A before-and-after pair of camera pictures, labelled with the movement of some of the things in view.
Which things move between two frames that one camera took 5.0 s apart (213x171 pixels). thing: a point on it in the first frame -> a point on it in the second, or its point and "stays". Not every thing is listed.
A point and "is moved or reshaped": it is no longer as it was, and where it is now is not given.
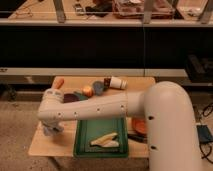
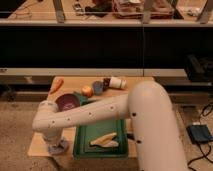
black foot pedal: x=204 y=134 stays
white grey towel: x=52 y=129 is moved or reshaped
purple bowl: x=69 y=97 stays
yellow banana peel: x=106 y=141 stays
